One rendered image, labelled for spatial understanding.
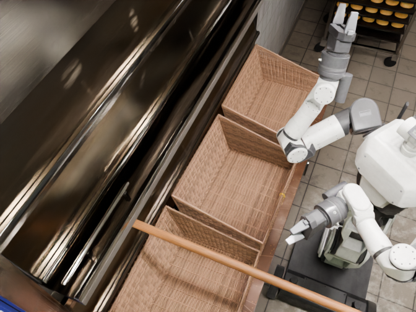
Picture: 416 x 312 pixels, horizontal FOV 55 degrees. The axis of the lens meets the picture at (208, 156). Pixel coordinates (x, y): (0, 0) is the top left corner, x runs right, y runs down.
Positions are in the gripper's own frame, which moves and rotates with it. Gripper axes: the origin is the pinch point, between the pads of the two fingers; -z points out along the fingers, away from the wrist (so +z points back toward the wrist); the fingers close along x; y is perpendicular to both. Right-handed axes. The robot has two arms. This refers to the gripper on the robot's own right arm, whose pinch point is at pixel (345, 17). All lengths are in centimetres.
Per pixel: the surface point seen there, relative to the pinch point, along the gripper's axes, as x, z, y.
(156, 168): 19, 46, 54
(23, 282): 53, 60, 85
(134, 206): 31, 52, 60
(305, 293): 42, 74, 6
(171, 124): 0, 41, 51
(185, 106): -8, 37, 46
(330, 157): -124, 127, -68
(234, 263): 32, 73, 27
